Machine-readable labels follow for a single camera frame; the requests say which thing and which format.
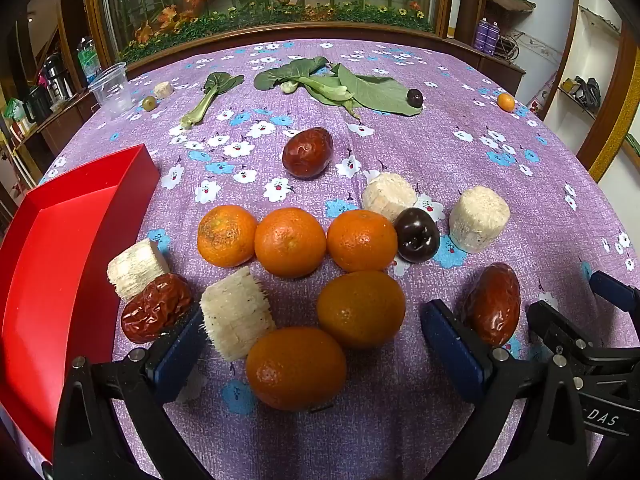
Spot wrinkled red date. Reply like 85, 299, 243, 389
120, 273, 193, 345

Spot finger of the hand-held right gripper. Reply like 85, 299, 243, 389
589, 270, 640, 313
526, 300, 603, 361

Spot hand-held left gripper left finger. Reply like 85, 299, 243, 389
52, 306, 210, 480

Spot smooth red date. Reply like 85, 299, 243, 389
281, 127, 334, 181

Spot large bok choy leaf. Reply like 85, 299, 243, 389
305, 63, 426, 117

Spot black kettle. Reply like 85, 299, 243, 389
24, 85, 51, 123

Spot purple floral tablecloth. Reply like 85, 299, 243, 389
10, 39, 608, 480

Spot brown wooden cabinet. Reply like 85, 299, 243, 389
39, 87, 103, 156

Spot red box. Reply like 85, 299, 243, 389
0, 143, 161, 466

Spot steel thermos flask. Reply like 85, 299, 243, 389
44, 54, 73, 101

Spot tangled cables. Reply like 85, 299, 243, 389
495, 30, 526, 63

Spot long red date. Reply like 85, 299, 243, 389
460, 262, 522, 348

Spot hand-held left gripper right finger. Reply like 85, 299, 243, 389
420, 299, 601, 480

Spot bok choy stalk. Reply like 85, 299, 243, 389
181, 72, 245, 129

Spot plastic water bottle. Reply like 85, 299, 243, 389
76, 36, 100, 85

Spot clear plastic cup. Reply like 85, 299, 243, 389
89, 62, 135, 120

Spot orange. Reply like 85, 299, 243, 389
326, 209, 398, 273
196, 205, 259, 268
316, 270, 407, 350
254, 207, 327, 278
245, 326, 348, 412

